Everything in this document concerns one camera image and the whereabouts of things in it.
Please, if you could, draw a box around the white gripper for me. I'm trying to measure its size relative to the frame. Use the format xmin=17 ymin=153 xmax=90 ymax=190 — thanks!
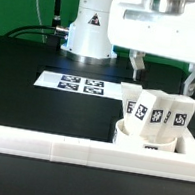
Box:
xmin=107 ymin=0 xmax=195 ymax=96

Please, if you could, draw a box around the white round stool seat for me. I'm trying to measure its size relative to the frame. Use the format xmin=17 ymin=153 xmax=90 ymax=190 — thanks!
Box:
xmin=112 ymin=119 xmax=177 ymax=152

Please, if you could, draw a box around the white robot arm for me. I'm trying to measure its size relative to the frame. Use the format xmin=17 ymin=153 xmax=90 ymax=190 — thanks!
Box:
xmin=62 ymin=0 xmax=195 ymax=96

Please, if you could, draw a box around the white L-shaped fence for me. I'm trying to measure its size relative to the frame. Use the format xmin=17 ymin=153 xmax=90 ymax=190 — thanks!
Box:
xmin=0 ymin=125 xmax=195 ymax=182

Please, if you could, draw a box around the white marker sheet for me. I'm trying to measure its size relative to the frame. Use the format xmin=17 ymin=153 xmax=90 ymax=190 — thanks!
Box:
xmin=34 ymin=71 xmax=122 ymax=100

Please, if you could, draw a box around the black cable bundle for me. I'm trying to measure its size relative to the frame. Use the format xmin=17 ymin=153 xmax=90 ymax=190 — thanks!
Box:
xmin=3 ymin=17 xmax=71 ymax=47

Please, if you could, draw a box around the thin white cable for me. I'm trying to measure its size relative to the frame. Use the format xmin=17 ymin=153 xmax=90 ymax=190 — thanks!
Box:
xmin=28 ymin=0 xmax=53 ymax=44

